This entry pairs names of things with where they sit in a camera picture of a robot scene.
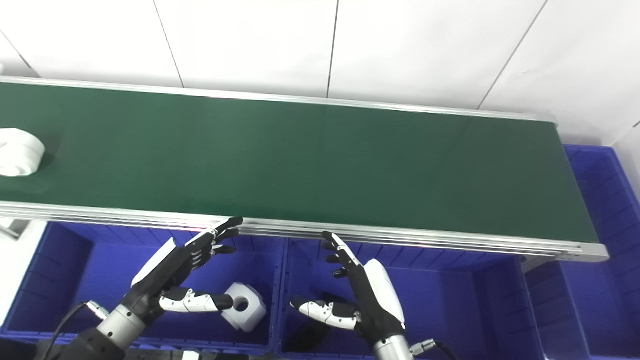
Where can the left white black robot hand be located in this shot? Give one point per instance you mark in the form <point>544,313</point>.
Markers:
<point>165,272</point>

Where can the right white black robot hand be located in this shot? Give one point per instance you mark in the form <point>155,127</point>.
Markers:
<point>377,300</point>

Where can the white round plastic part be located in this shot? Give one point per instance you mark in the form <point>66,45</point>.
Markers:
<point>19,152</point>

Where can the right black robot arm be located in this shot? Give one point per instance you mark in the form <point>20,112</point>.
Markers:
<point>392,350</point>

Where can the blue plastic bin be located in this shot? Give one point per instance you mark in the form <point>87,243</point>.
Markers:
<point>75,280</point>
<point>610,240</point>
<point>440,305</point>

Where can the green conveyor belt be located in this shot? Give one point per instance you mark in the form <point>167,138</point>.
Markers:
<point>400,240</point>
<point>310,160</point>

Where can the white hexagonal plastic part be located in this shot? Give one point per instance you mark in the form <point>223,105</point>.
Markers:
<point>252,310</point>

